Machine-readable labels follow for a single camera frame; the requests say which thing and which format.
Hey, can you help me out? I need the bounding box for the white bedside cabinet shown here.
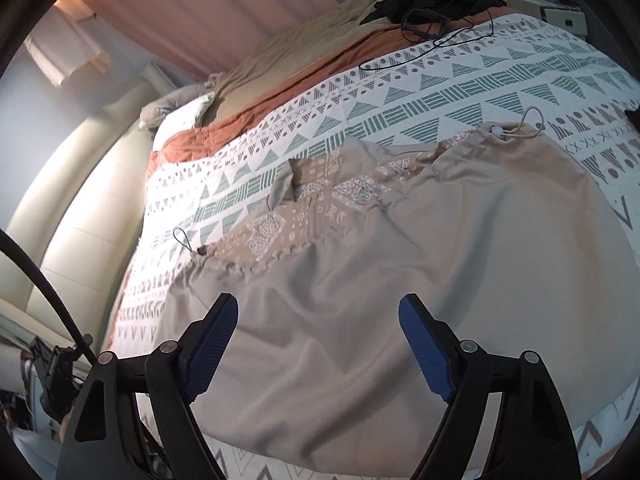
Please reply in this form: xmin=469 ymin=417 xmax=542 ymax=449
xmin=506 ymin=0 xmax=588 ymax=39

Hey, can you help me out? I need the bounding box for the person left hand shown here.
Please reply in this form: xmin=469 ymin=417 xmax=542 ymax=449
xmin=58 ymin=411 xmax=73 ymax=442

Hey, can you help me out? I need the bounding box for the rust orange quilt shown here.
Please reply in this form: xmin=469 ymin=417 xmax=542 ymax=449
xmin=144 ymin=6 xmax=516 ymax=187

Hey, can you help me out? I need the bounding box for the patterned white bed cover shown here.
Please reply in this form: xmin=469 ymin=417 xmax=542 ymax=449
xmin=106 ymin=12 xmax=640 ymax=480

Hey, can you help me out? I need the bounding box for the beige hooded jacket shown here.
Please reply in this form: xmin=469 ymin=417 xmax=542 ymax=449
xmin=155 ymin=127 xmax=639 ymax=477

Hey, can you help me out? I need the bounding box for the pink curtain left panel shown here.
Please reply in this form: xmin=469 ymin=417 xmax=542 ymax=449
xmin=82 ymin=0 xmax=344 ymax=78

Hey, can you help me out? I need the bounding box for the black cable on bed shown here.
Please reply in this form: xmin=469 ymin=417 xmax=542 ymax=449
xmin=357 ymin=6 xmax=497 ymax=73

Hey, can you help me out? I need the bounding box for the white patterned pillow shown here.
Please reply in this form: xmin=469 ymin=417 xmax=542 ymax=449
xmin=152 ymin=92 xmax=215 ymax=152

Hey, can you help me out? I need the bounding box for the olive green blanket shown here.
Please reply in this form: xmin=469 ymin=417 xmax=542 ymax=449
xmin=202 ymin=0 xmax=390 ymax=126

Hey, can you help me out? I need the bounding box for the cream padded headboard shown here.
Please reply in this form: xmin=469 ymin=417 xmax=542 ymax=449
xmin=6 ymin=63 xmax=176 ymax=349

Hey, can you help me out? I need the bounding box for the grey plush pillow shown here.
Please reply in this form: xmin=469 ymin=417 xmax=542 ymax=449
xmin=139 ymin=81 xmax=213 ymax=129

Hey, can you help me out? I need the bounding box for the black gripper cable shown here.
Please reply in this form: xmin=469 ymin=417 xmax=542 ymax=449
xmin=0 ymin=228 xmax=99 ymax=366

